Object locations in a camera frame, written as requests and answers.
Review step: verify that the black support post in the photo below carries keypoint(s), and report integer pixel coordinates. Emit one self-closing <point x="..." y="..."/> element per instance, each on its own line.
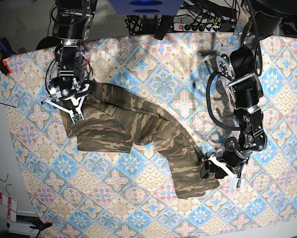
<point x="165" y="23"/>

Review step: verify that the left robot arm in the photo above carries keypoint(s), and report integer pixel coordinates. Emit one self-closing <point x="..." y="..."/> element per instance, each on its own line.
<point x="239" y="73"/>

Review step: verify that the red black clamp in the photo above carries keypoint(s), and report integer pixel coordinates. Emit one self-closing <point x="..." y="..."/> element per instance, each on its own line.
<point x="5" y="52"/>

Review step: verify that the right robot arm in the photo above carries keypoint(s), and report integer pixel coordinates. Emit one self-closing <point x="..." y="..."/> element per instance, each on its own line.
<point x="71" y="27"/>

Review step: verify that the camouflage T-shirt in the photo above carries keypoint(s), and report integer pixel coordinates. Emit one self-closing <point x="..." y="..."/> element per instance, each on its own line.
<point x="115" y="120"/>

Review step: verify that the blue orange clamp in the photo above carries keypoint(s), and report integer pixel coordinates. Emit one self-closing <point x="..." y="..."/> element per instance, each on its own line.
<point x="40" y="225"/>

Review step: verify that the patterned tile tablecloth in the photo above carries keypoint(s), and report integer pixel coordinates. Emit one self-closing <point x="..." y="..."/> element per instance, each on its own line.
<point x="131" y="195"/>

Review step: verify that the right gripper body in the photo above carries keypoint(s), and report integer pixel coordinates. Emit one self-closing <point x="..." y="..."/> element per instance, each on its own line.
<point x="68" y="95"/>

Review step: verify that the white power strip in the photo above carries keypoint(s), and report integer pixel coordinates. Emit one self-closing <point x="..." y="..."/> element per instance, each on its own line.
<point x="212" y="27"/>

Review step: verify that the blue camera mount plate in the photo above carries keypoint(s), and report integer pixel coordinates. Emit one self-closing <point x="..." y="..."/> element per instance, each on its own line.
<point x="146" y="7"/>

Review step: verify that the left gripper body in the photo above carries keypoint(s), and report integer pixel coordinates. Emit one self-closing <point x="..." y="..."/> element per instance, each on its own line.
<point x="232" y="161"/>

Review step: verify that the red white label card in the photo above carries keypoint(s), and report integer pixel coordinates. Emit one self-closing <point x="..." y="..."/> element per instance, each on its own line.
<point x="11" y="205"/>

